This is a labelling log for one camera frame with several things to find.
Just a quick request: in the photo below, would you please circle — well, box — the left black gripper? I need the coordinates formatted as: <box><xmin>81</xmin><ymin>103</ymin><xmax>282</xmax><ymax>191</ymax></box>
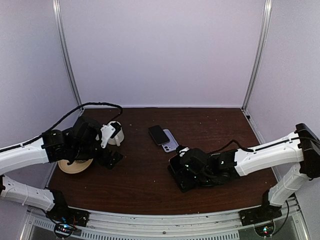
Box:
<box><xmin>71</xmin><ymin>140</ymin><xmax>123</xmax><ymax>169</ymax></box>

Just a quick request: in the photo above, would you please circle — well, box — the black phone case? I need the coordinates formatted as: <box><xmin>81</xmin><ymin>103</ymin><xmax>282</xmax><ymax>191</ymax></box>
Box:
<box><xmin>167</xmin><ymin>164</ymin><xmax>198</xmax><ymax>193</ymax></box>

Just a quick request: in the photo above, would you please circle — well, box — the purple-edged phone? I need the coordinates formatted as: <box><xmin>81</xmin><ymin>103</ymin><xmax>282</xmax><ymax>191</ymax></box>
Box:
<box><xmin>168</xmin><ymin>155</ymin><xmax>187</xmax><ymax>174</ymax></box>
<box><xmin>148</xmin><ymin>125</ymin><xmax>170</xmax><ymax>146</ymax></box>

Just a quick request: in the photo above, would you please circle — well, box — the beige saucer plate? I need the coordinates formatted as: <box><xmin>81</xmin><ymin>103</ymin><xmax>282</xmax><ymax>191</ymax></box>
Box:
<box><xmin>58</xmin><ymin>159</ymin><xmax>93</xmax><ymax>174</ymax></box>

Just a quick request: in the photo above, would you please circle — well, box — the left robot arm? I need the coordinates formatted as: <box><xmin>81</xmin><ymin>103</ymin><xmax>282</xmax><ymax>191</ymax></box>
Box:
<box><xmin>0</xmin><ymin>116</ymin><xmax>123</xmax><ymax>222</ymax></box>

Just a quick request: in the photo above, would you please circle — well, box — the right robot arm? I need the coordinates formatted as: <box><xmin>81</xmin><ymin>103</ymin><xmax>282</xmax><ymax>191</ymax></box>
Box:
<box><xmin>168</xmin><ymin>123</ymin><xmax>320</xmax><ymax>221</ymax></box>

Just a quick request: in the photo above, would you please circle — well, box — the phone under black case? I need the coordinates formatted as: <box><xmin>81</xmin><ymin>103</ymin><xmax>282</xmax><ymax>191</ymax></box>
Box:
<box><xmin>161</xmin><ymin>129</ymin><xmax>179</xmax><ymax>153</ymax></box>

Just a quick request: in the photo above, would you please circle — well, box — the cream ribbed mug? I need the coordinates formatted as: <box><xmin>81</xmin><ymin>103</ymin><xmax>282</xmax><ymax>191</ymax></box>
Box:
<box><xmin>108</xmin><ymin>121</ymin><xmax>125</xmax><ymax>147</ymax></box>

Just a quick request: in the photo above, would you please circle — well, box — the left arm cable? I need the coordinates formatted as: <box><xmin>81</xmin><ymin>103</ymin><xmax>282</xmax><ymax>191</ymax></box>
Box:
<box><xmin>0</xmin><ymin>101</ymin><xmax>124</xmax><ymax>151</ymax></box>

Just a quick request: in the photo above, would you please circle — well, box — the front aluminium rail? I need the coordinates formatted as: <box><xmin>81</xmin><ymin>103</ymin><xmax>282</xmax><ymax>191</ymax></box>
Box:
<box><xmin>21</xmin><ymin>197</ymin><xmax>310</xmax><ymax>240</ymax></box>

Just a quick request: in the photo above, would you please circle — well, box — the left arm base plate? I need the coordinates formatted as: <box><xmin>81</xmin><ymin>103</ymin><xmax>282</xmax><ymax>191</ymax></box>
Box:
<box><xmin>45</xmin><ymin>207</ymin><xmax>90</xmax><ymax>227</ymax></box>

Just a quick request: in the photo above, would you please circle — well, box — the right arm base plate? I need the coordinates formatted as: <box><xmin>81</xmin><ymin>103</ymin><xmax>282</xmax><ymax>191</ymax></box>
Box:
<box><xmin>239</xmin><ymin>206</ymin><xmax>282</xmax><ymax>226</ymax></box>

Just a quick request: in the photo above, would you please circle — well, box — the right aluminium post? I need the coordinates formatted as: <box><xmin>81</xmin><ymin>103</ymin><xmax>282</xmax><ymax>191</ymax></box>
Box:
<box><xmin>241</xmin><ymin>0</ymin><xmax>273</xmax><ymax>113</ymax></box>

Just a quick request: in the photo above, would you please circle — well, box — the aluminium post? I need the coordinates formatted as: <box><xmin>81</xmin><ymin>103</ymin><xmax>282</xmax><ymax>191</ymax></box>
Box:
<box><xmin>241</xmin><ymin>0</ymin><xmax>273</xmax><ymax>113</ymax></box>
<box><xmin>52</xmin><ymin>0</ymin><xmax>82</xmax><ymax>106</ymax></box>

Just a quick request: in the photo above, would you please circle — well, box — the left aluminium post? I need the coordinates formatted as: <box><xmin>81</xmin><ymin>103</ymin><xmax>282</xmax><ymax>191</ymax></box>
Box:
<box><xmin>52</xmin><ymin>0</ymin><xmax>82</xmax><ymax>106</ymax></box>

